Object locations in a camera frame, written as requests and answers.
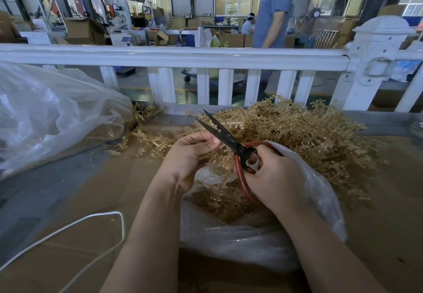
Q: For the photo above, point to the large clear plastic bag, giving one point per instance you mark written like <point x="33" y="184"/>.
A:
<point x="56" y="111"/>

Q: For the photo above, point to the person's left hand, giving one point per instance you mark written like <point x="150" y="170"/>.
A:
<point x="185" y="160"/>

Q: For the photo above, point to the person's left forearm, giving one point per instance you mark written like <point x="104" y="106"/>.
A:
<point x="148" y="240"/>

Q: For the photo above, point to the white fence railing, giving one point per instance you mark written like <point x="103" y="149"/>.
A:
<point x="171" y="71"/>

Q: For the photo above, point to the person's left thumb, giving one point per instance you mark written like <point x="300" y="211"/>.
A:
<point x="206" y="145"/>

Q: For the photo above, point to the person's right fingers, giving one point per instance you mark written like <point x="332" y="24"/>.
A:
<point x="256" y="160"/>

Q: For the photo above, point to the person's right hand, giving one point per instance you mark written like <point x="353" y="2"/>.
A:
<point x="277" y="180"/>

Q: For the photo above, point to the brown cardboard box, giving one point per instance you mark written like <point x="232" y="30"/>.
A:
<point x="85" y="31"/>

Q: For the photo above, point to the standing floor fan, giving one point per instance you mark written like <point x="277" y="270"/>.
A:
<point x="317" y="11"/>

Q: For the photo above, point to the white fence post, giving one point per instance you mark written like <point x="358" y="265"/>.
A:
<point x="373" y="64"/>

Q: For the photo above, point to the pile of golden plastic sprigs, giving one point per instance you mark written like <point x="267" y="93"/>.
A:
<point x="314" y="140"/>

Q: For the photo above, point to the person's right forearm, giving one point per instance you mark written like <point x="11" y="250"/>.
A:
<point x="324" y="253"/>

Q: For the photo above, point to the sheet of brown cardboard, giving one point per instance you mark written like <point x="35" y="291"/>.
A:
<point x="380" y="220"/>

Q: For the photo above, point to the golden plastic sprig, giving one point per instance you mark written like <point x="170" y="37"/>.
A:
<point x="216" y="161"/>

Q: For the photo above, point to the small clear plastic bag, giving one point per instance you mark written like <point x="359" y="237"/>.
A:
<point x="264" y="233"/>

